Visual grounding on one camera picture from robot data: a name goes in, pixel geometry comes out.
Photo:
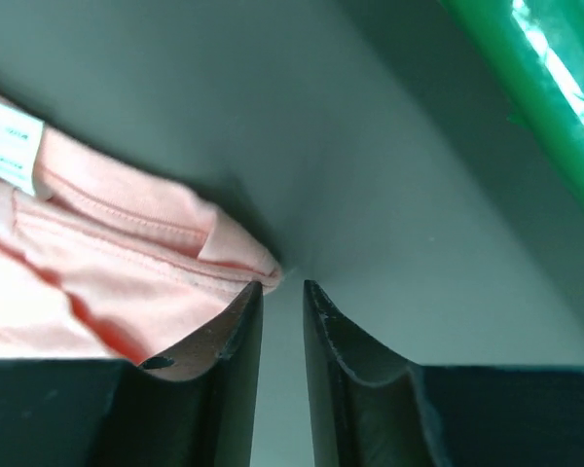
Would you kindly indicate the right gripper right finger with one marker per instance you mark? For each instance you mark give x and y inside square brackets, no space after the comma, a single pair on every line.
[370,406]

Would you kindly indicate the green plastic bin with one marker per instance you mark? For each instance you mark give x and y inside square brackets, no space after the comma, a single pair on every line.
[536,51]

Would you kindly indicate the salmon pink t shirt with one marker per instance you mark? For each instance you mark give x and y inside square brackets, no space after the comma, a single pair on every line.
[101,260]

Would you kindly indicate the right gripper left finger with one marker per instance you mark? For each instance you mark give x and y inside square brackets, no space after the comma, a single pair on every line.
[192,404]

